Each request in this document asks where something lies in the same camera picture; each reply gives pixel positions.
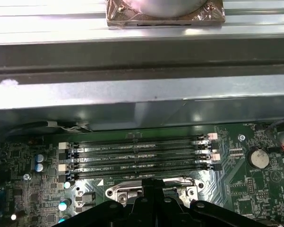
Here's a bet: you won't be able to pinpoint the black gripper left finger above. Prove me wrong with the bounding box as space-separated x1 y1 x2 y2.
54 179 154 227

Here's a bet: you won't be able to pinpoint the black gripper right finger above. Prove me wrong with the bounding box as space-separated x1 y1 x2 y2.
153 179 274 227

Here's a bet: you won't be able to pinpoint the metal socket cover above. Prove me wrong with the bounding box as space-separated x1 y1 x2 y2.
129 185 189 204

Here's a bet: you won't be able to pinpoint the wire locking lever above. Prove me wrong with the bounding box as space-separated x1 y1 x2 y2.
162 178 196 187

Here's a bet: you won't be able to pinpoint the CPU socket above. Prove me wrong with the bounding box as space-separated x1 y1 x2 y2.
105 176 204 209

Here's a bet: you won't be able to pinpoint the RAM slot black clips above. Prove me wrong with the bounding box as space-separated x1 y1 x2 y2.
66 163 222 183
58 143 219 161

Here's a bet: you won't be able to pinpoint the RAM slot white clips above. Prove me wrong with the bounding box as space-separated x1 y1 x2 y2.
58 153 222 173
58 132 218 151

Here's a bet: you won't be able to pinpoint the green motherboard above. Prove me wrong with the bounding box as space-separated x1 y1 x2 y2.
0 122 284 227

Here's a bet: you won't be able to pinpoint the dark grey PC case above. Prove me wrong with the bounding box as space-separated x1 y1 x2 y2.
0 43 284 227

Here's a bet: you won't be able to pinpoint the silver coin battery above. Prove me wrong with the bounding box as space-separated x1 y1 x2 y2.
250 146 269 169

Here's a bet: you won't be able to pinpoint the black cable white tape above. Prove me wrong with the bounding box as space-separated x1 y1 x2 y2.
0 120 94 137

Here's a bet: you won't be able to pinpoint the thin black wire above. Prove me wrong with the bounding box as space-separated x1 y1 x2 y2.
264 116 284 131

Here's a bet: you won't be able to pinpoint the brown base plate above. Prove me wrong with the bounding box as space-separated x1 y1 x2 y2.
105 0 227 29

